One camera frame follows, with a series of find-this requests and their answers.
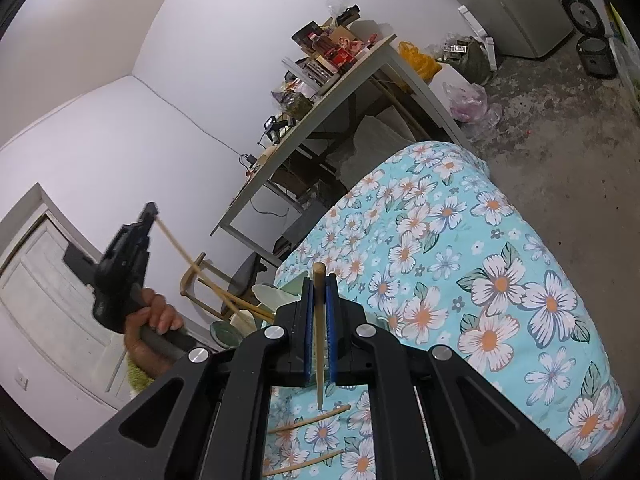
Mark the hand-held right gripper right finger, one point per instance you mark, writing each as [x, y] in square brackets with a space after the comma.
[331, 330]

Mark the white door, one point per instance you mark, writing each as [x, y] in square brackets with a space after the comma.
[45, 300]

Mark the grey refrigerator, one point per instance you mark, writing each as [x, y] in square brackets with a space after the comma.
[520, 5]

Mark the person's left hand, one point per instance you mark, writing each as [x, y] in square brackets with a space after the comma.
[152, 317]

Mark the person's left forearm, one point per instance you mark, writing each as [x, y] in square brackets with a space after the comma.
[142, 367]

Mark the wooden chopstick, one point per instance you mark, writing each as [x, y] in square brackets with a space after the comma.
[310, 421]
[180, 245]
[305, 461]
[318, 350]
[255, 310]

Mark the white ceramic spoon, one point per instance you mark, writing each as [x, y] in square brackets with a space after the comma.
[243, 319]

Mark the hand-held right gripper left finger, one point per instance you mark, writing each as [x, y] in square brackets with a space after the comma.
[309, 330]

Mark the green bag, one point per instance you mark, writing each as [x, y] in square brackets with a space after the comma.
[472, 60]

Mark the yellow plastic bag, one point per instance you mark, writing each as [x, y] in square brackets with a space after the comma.
[419, 60]

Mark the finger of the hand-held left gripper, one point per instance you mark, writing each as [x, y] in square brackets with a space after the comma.
[147, 212]

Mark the green perforated utensil holder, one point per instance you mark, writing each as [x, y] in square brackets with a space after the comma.
[267, 294]

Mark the clear pink plastic bag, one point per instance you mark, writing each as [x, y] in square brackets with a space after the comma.
[470, 102]

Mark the wooden chair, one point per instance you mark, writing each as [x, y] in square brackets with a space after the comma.
[200, 280]

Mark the grey long desk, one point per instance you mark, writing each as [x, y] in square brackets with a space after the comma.
[350, 77]

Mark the floral teal tablecloth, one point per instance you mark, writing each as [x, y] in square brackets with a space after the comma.
[450, 280]

